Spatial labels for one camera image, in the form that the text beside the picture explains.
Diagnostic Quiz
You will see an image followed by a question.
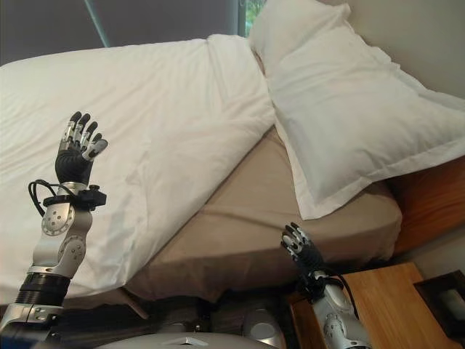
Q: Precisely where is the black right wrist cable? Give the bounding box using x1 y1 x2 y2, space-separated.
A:
319 270 363 323

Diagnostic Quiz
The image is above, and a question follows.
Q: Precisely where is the wooden bedside table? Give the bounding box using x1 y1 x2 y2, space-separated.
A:
286 262 465 349

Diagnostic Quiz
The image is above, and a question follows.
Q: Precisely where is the white pillow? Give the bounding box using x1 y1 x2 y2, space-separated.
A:
248 0 465 221

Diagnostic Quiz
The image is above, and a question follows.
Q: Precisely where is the white duvet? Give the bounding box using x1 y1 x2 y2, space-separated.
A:
0 33 276 299

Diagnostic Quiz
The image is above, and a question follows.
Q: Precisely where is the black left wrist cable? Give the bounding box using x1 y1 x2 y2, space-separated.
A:
28 179 61 216

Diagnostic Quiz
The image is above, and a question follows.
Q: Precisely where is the wooden bed frame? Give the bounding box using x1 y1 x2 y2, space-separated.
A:
121 289 150 321

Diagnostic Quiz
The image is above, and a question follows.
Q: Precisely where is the wooden headboard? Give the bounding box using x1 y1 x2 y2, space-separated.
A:
387 154 465 255

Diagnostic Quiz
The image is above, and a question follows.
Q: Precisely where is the robot silver body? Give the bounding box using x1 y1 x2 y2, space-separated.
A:
43 290 291 349

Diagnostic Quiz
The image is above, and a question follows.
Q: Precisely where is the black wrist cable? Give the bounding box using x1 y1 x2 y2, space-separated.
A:
28 179 61 216
319 270 363 323

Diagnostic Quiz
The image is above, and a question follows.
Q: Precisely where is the beige fitted sheet mattress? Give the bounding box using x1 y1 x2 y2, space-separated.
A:
123 127 403 302

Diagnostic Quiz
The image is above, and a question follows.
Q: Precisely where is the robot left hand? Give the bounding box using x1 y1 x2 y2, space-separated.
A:
54 111 110 184

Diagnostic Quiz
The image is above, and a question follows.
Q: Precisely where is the dark window curtain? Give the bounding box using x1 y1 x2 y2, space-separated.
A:
0 0 245 66

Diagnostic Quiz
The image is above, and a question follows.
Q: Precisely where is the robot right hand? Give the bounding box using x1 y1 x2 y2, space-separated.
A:
280 222 326 272

